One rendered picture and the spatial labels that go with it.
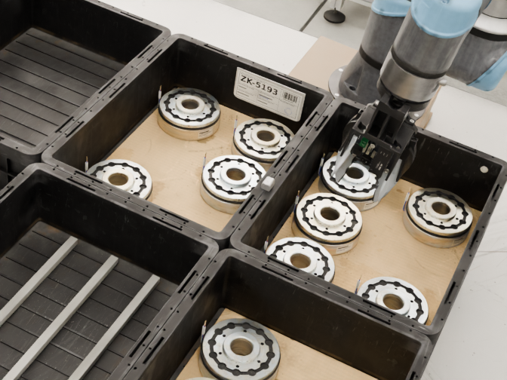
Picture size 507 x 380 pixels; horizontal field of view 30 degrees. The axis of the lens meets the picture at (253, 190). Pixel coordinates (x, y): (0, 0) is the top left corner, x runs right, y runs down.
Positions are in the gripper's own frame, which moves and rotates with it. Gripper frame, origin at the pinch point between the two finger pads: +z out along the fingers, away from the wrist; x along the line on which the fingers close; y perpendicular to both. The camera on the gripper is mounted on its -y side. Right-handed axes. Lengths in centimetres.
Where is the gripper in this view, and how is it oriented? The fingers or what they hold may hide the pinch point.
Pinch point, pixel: (360, 182)
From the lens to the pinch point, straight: 136.2
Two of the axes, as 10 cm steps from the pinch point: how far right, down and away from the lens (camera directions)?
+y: -4.3, 5.7, -7.0
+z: -2.5, 6.7, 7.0
